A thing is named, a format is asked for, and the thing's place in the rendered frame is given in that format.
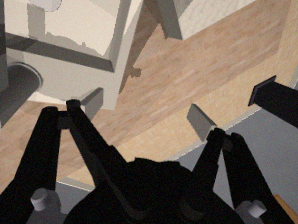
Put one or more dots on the grey mixer tap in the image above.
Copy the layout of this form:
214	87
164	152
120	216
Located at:
17	83

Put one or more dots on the beige rectangular sink basin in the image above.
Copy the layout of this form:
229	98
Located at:
75	45

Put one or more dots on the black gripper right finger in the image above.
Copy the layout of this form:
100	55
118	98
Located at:
251	196

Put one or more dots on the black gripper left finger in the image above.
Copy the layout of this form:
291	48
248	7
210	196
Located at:
30	198

